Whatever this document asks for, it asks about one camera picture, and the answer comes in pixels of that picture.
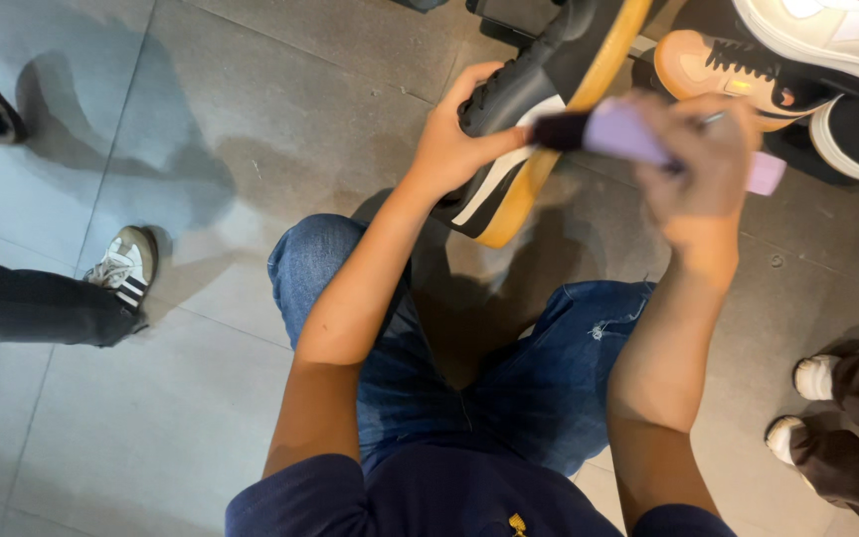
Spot person's left hand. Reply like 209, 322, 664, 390
407, 61, 533, 201

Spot person's right hand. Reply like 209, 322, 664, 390
625, 91, 764, 259

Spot purple shoe brush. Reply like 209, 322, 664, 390
530, 97, 787, 197

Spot black sneaker with gum sole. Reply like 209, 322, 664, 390
429, 0, 654, 249

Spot peach sneaker with black laces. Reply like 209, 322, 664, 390
653, 30, 842, 134

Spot black sneaker with white stripes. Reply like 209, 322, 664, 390
810, 94, 859, 197

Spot white chunky sneaker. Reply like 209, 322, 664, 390
731, 0, 859, 95

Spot person's blue jeans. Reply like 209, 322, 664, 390
267, 214, 656, 478

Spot person's navy shirt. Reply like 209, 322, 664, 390
224, 442, 738, 537

